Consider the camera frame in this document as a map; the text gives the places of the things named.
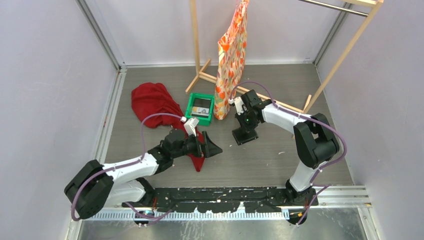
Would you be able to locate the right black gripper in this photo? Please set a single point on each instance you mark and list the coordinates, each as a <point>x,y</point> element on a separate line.
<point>246,127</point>

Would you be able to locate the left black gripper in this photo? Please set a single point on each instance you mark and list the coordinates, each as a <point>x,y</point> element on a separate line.
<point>210,148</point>

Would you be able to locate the black card holder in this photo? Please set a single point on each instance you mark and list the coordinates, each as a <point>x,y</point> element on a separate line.
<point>242,136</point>

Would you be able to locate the green plastic bin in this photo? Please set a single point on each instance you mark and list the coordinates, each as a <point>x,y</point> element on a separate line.
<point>200,106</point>

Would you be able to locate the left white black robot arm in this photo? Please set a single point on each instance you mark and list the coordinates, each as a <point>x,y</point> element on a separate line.
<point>98,185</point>

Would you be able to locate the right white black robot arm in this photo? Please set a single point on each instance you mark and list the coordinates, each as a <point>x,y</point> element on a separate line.
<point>316,143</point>

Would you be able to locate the orange floral tote bag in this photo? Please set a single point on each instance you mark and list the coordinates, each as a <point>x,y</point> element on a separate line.
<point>231,60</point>

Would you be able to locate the red cloth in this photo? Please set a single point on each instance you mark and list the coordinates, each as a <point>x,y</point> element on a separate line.
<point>153,98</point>

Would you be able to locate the wooden clothes rack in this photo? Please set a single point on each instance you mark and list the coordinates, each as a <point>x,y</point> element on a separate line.
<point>364,8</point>

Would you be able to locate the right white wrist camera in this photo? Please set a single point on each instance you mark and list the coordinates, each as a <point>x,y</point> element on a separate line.
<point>238,103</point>

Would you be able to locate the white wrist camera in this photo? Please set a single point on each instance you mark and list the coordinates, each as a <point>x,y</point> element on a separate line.
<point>190,126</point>
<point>238,103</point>

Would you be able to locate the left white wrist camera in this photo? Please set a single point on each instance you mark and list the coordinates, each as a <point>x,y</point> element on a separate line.
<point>190,126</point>

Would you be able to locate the perforated metal rail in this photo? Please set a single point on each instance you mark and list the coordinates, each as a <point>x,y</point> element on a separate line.
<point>129,215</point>

